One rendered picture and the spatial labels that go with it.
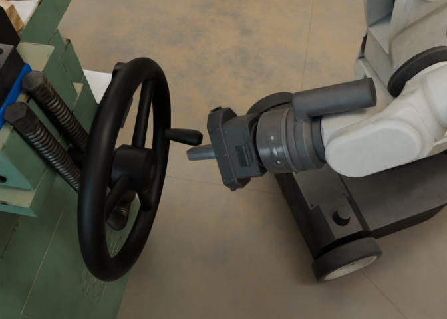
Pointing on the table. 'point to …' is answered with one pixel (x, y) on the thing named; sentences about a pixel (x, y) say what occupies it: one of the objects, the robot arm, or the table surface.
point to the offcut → (12, 14)
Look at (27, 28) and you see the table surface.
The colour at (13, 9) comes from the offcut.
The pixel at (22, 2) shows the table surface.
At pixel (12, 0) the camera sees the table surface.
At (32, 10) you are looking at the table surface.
